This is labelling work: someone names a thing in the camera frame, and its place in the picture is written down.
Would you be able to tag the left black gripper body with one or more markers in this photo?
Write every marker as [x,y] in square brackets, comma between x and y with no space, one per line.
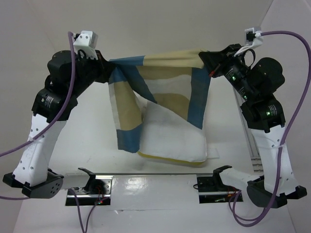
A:
[89,69]

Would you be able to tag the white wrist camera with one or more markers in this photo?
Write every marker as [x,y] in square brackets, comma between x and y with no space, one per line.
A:
[253,39]
[86,41]

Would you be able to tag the blue beige checked pillowcase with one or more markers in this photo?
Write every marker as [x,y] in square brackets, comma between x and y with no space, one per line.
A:
[178,81]

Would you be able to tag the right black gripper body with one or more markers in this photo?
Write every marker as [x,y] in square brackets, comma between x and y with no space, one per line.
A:
[216,63]

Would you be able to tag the aluminium rail front edge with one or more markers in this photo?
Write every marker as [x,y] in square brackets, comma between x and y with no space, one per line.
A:
[136,174]

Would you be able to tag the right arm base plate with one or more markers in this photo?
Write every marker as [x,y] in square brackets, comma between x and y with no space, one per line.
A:
[212,190]

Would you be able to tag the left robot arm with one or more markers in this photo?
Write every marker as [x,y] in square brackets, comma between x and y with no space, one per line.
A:
[70,74]

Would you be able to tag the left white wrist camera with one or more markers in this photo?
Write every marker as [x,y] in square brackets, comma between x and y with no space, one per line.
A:
[86,41]

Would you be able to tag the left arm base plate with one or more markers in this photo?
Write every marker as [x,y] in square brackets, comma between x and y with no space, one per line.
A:
[92,191]

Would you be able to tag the white pillow yellow edge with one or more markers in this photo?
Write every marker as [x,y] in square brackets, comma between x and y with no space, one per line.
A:
[168,138]

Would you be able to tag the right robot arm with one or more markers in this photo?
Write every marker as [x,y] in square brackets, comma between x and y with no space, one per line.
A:
[265,118]

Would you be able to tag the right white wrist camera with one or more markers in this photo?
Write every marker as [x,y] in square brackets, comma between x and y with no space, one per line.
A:
[253,39]

